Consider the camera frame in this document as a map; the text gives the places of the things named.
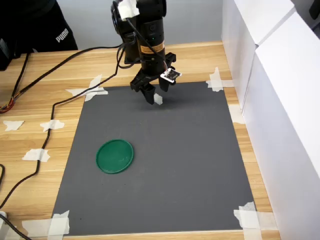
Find round green lid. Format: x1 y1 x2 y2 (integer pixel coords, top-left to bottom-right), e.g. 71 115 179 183
95 138 135 175

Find white tape on mat corner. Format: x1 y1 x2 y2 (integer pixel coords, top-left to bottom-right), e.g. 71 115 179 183
233 200 279 240
65 74 109 102
205 66 235 93
21 209 71 238

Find dark grey mat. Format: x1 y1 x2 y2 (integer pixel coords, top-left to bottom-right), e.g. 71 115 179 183
51 81 256 236

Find white tape on mat edge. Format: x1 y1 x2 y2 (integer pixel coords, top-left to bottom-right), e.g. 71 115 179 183
228 104 246 125

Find white partition panel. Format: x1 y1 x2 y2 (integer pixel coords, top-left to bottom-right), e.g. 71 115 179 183
220 0 296 116
241 11 320 240

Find person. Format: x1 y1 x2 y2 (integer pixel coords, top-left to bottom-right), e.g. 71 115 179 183
0 0 79 54

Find loose white tape piece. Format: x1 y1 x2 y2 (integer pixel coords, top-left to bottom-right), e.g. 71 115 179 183
2 119 25 132

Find black box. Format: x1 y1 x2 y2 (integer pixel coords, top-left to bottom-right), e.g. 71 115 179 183
0 37 16 72

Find white camera box with board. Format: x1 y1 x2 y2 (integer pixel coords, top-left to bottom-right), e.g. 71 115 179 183
160 67 183 84

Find black camera cable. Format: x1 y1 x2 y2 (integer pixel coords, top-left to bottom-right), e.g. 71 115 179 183
125 15 169 73

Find long black taped cable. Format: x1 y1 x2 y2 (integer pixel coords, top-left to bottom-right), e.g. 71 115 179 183
0 43 126 210

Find white tape over cable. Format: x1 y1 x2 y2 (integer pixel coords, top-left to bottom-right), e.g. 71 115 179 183
21 147 51 162
39 119 66 133

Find black cable with coloured wires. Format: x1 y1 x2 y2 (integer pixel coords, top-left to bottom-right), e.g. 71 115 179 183
0 51 31 115

